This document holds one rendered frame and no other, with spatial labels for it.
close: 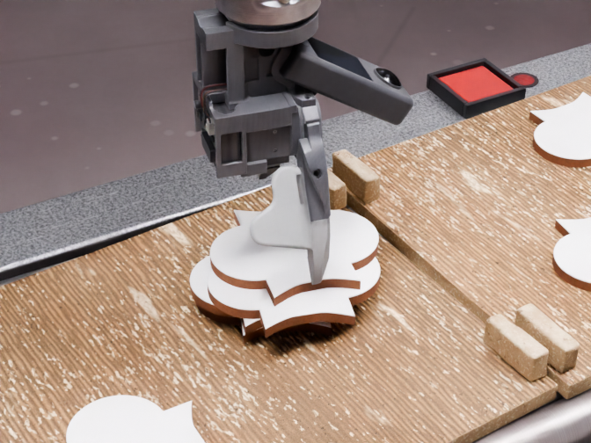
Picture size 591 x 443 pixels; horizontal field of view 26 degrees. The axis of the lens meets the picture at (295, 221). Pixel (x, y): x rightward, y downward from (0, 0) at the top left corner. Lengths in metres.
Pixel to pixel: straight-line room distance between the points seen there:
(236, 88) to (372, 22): 2.59
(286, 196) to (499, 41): 2.53
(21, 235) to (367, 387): 0.38
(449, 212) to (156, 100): 2.04
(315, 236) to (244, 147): 0.08
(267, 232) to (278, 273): 0.07
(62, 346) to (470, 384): 0.32
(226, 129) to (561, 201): 0.40
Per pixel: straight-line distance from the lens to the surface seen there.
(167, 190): 1.24
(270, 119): 0.93
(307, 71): 0.93
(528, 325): 1.03
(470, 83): 1.39
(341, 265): 1.02
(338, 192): 1.16
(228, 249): 1.04
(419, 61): 3.33
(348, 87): 0.94
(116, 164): 2.94
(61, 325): 1.06
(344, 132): 1.32
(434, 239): 1.14
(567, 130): 1.29
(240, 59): 0.91
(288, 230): 0.95
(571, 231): 1.15
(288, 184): 0.95
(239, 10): 0.89
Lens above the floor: 1.62
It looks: 36 degrees down
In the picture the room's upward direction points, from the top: straight up
